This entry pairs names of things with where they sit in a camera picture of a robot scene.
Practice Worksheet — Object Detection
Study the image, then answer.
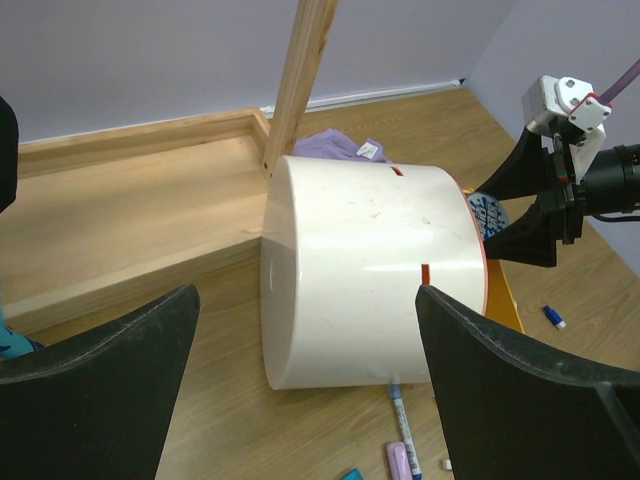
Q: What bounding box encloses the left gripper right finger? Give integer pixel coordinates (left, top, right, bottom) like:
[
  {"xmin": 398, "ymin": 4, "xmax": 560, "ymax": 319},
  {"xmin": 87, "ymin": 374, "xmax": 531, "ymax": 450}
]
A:
[{"xmin": 415, "ymin": 285, "xmax": 639, "ymax": 479}]

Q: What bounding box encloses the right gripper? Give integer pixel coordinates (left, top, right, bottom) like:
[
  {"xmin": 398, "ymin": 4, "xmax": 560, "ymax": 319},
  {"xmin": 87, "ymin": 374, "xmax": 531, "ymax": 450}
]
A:
[{"xmin": 475, "ymin": 127, "xmax": 583, "ymax": 268}]

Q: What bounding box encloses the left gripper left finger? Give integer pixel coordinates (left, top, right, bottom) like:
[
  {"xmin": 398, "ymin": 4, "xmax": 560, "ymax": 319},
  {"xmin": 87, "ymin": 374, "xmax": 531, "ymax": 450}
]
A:
[{"xmin": 1, "ymin": 285, "xmax": 200, "ymax": 479}]

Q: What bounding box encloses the round blue patterned tin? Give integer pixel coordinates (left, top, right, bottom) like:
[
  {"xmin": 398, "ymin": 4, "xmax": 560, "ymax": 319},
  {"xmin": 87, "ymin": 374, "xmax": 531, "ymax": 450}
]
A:
[{"xmin": 468, "ymin": 192, "xmax": 510, "ymax": 241}]

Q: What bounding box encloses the white round drawer organizer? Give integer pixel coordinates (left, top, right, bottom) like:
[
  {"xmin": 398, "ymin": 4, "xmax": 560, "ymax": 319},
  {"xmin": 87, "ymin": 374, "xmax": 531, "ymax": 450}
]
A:
[{"xmin": 260, "ymin": 156, "xmax": 488, "ymax": 390}]

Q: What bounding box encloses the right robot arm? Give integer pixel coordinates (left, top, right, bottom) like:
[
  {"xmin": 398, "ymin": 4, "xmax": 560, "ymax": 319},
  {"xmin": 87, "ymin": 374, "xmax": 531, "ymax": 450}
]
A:
[{"xmin": 478, "ymin": 120, "xmax": 639, "ymax": 267}]

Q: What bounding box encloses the small blue white cap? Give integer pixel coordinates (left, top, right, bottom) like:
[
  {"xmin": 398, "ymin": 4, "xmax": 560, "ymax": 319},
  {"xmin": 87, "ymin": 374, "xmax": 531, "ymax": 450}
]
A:
[{"xmin": 542, "ymin": 305, "xmax": 566, "ymax": 329}]

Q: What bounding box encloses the blue patterned garment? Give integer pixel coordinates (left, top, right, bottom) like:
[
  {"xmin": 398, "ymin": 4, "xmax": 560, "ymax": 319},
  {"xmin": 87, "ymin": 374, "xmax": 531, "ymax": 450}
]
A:
[{"xmin": 0, "ymin": 309, "xmax": 43, "ymax": 360}]

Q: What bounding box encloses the blue white pen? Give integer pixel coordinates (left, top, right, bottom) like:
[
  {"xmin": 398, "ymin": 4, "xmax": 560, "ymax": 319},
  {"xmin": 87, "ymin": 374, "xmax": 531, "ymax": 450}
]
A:
[{"xmin": 389, "ymin": 384, "xmax": 422, "ymax": 480}]

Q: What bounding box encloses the pink highlighter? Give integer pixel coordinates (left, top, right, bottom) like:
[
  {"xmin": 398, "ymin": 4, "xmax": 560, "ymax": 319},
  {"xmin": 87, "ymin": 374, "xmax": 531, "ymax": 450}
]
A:
[{"xmin": 385, "ymin": 441, "xmax": 413, "ymax": 480}]

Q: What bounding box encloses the blue black highlighter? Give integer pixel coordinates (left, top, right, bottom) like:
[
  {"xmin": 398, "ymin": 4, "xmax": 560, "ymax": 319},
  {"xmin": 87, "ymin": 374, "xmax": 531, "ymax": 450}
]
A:
[{"xmin": 340, "ymin": 468, "xmax": 363, "ymax": 480}]

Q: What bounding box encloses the purple cloth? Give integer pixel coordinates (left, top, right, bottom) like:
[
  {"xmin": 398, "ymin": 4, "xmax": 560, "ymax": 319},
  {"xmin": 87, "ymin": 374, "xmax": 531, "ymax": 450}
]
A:
[{"xmin": 293, "ymin": 128, "xmax": 392, "ymax": 164}]

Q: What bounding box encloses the black garment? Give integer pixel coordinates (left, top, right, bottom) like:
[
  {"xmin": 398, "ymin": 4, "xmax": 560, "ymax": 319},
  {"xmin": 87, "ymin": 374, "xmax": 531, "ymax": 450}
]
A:
[{"xmin": 0, "ymin": 97, "xmax": 19, "ymax": 212}]

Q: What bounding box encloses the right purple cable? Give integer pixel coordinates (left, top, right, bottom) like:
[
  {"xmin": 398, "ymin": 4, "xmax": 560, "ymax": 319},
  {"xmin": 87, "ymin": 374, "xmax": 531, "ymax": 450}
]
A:
[{"xmin": 602, "ymin": 57, "xmax": 640, "ymax": 104}]

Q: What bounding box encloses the wooden rack frame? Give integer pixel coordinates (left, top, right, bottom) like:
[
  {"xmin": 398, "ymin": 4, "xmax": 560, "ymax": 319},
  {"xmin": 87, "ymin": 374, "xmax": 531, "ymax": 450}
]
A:
[{"xmin": 1, "ymin": 1, "xmax": 337, "ymax": 334}]

